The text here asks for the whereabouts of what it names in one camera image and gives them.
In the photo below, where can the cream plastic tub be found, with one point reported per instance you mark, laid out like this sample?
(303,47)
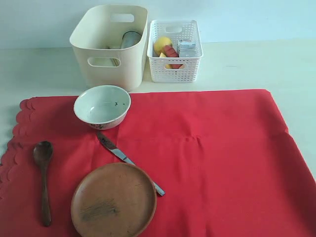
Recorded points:
(104,25)

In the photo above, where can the stainless steel cup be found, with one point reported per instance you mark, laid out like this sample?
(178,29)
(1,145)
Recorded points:
(130,39)

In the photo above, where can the brown clay plate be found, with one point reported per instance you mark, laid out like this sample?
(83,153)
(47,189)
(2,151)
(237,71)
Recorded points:
(115,200)

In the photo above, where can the yellow cheese wedge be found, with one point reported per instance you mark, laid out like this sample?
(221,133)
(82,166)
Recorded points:
(167,66)

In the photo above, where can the dark wooden spoon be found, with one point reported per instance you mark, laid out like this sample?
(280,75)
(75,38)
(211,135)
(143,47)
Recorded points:
(42,155)

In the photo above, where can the pale green ceramic bowl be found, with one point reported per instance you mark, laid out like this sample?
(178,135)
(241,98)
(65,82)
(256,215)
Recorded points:
(102,107)

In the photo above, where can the red tablecloth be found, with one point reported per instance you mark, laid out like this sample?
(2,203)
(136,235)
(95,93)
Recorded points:
(227,163)

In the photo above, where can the red sausage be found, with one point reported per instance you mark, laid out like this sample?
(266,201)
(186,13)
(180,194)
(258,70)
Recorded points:
(170,51)

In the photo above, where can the metal table knife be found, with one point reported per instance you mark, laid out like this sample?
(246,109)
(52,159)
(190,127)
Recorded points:
(110,146)

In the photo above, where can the yellow lemon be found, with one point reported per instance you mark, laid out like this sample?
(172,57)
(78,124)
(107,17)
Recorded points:
(160,43)

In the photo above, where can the blue white milk carton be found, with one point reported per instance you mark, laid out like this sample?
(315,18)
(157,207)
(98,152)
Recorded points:
(186,48)

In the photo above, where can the white perforated plastic basket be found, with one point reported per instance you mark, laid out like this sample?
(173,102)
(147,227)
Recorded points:
(175,30)

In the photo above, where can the wooden chopstick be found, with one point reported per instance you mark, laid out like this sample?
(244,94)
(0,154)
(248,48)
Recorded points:
(114,61)

